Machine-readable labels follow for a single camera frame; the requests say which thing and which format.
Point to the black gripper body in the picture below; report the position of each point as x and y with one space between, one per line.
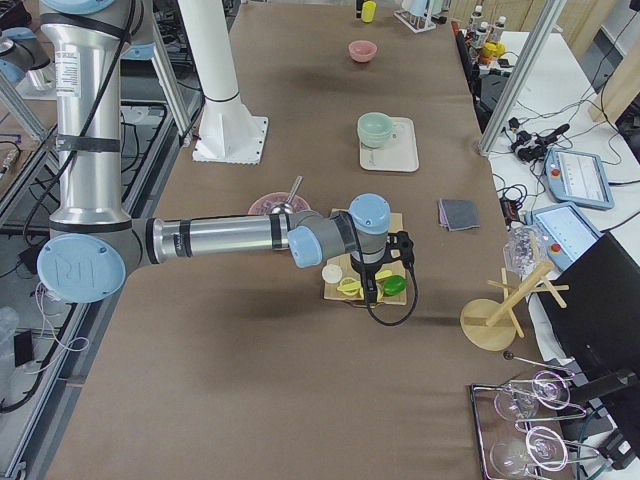
363 268

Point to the small pink bowl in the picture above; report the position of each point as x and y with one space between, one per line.
362 51

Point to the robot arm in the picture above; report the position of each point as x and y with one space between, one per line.
94 243

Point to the large pink ice bowl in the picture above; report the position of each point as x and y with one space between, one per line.
264 204

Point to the green bowl stack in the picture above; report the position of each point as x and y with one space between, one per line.
374 129

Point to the yellow plastic knife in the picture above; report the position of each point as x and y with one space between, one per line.
383 274

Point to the upper lemon slice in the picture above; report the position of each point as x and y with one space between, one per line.
349 286

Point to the lemon slice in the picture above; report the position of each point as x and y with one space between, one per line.
349 286
379 294

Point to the lower lemon slice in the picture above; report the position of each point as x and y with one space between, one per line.
379 294

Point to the bamboo cutting board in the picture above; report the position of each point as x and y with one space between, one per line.
335 291

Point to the green lime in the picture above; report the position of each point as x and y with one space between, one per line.
394 285

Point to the white steamed bun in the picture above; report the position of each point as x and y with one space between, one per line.
332 274

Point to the grey folded cloth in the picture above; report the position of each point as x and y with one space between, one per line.
457 214

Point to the metal ice scoop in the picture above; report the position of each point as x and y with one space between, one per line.
286 206

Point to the cream rabbit tray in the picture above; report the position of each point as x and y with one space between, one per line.
398 155

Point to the wooden mug tree stand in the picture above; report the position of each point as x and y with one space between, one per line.
493 325

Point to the wine glass rack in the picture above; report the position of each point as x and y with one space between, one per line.
517 426

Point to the blue teach pendant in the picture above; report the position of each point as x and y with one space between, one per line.
578 177

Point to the yellow plastic cup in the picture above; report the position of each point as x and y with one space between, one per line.
368 11

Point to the pastel cup rack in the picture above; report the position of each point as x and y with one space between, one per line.
422 15

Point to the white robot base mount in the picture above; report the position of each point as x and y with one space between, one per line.
228 132

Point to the aluminium frame post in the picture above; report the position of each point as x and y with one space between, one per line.
527 58

